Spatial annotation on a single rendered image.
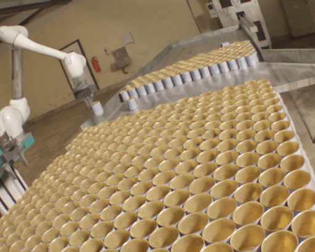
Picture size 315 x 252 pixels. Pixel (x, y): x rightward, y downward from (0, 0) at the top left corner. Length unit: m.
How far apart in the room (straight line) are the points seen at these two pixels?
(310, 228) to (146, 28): 7.84
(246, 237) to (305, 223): 0.13
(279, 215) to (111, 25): 8.20
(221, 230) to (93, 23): 8.43
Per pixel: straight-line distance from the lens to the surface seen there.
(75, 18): 9.10
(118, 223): 0.70
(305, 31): 7.82
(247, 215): 0.59
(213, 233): 0.58
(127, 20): 8.29
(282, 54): 1.80
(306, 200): 0.59
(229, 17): 6.33
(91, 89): 1.66
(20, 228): 0.97
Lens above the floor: 1.58
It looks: 21 degrees down
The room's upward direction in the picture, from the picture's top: 23 degrees counter-clockwise
